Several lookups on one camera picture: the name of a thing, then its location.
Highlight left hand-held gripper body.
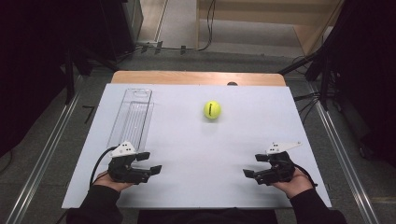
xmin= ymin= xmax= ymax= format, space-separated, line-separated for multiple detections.
xmin=107 ymin=141 xmax=151 ymax=185

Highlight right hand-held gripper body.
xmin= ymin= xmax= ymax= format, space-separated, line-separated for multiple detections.
xmin=253 ymin=141 xmax=303 ymax=186

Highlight clear plastic container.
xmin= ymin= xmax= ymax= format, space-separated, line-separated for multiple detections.
xmin=106 ymin=88 xmax=155 ymax=153

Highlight yellow tennis ball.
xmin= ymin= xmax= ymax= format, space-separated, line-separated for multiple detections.
xmin=203 ymin=100 xmax=222 ymax=119

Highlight person's left hand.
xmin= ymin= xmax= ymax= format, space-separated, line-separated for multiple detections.
xmin=92 ymin=170 xmax=134 ymax=193

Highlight person's right hand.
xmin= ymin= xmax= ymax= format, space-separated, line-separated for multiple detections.
xmin=270 ymin=168 xmax=314 ymax=200

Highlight white table mat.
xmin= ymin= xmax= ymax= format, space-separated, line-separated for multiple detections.
xmin=61 ymin=83 xmax=332 ymax=209

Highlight person's dark clothing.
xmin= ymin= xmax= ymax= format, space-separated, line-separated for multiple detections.
xmin=136 ymin=207 xmax=278 ymax=224

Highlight wooden table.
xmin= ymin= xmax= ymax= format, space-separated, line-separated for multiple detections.
xmin=110 ymin=70 xmax=287 ymax=87

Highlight black metal stand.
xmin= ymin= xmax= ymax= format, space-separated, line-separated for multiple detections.
xmin=277 ymin=43 xmax=332 ymax=111
xmin=62 ymin=40 xmax=120 ymax=105

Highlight black curtain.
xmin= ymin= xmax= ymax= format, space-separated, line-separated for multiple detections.
xmin=0 ymin=0 xmax=104 ymax=158
xmin=323 ymin=0 xmax=396 ymax=169

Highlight dark cabinet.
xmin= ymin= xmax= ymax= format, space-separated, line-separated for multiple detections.
xmin=99 ymin=0 xmax=145 ymax=61

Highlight light wooden cabinet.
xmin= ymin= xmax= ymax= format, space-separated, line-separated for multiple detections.
xmin=195 ymin=0 xmax=345 ymax=57

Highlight left hand-held gripper black cable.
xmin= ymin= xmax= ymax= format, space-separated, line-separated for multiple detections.
xmin=89 ymin=145 xmax=119 ymax=189

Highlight hand-held gripper black cable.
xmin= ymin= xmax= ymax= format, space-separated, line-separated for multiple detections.
xmin=292 ymin=163 xmax=318 ymax=189
xmin=89 ymin=145 xmax=119 ymax=189

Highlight right hand-held gripper black cable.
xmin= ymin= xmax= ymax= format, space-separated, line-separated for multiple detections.
xmin=292 ymin=163 xmax=318 ymax=189

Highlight aluminium floor rail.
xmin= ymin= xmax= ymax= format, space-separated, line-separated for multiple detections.
xmin=306 ymin=82 xmax=381 ymax=224
xmin=5 ymin=74 xmax=84 ymax=224

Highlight bundle of black cables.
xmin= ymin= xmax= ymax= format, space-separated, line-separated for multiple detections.
xmin=293 ymin=91 xmax=323 ymax=123

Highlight floor cable with plugs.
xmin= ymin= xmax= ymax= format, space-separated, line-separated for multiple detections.
xmin=134 ymin=40 xmax=200 ymax=56

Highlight hanging black cable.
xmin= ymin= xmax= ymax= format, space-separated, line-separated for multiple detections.
xmin=199 ymin=0 xmax=217 ymax=51

